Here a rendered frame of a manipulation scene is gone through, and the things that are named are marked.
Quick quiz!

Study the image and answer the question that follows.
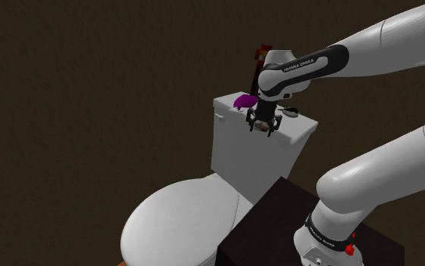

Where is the tall black red-topped object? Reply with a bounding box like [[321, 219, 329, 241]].
[[249, 44, 273, 97]]

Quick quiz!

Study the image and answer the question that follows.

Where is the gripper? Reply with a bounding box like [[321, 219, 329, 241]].
[[245, 99, 283, 138]]

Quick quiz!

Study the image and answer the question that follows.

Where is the purple rounded object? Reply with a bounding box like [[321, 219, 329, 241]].
[[233, 94, 260, 111]]

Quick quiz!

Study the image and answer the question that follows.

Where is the black and white spoon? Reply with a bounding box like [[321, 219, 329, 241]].
[[277, 106, 300, 119]]

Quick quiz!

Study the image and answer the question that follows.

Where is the dark robot stand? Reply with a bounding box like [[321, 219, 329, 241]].
[[214, 175, 406, 266]]

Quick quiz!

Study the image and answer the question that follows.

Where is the white toilet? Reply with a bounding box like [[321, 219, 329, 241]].
[[119, 91, 319, 266]]

